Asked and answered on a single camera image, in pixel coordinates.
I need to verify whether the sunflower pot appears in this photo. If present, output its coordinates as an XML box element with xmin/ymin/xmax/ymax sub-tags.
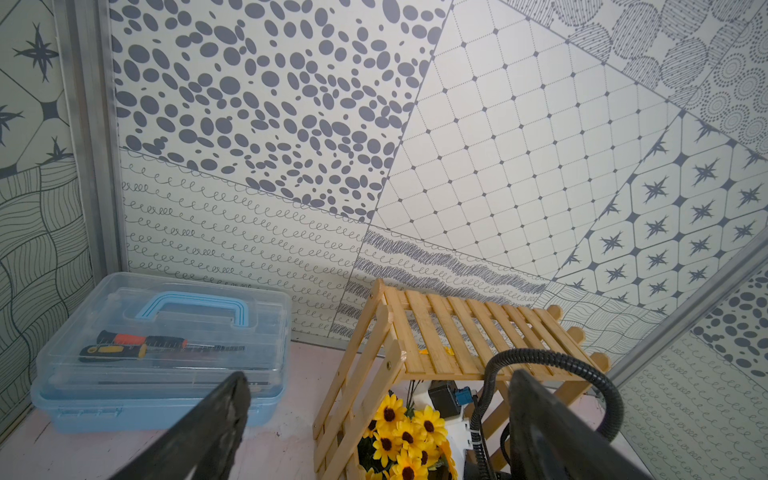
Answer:
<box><xmin>355</xmin><ymin>393</ymin><xmax>459</xmax><ymax>479</ymax></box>

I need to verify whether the wooden two-tier shelf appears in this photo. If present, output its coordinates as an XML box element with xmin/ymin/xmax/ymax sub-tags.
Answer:
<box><xmin>313</xmin><ymin>280</ymin><xmax>611</xmax><ymax>479</ymax></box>

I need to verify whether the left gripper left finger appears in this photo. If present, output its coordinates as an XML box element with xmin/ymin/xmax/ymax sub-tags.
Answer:
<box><xmin>113</xmin><ymin>371</ymin><xmax>251</xmax><ymax>479</ymax></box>

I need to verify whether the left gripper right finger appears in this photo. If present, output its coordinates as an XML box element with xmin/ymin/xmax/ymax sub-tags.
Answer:
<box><xmin>509</xmin><ymin>371</ymin><xmax>648</xmax><ymax>480</ymax></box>

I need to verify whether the blue plastic tool box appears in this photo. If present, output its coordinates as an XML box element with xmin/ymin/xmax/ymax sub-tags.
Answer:
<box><xmin>31</xmin><ymin>272</ymin><xmax>292</xmax><ymax>433</ymax></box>

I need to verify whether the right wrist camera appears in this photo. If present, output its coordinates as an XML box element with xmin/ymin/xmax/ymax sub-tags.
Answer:
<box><xmin>427</xmin><ymin>380</ymin><xmax>473</xmax><ymax>453</ymax></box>

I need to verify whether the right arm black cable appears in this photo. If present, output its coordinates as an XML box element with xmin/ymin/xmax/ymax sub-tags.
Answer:
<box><xmin>469</xmin><ymin>348</ymin><xmax>625</xmax><ymax>480</ymax></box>

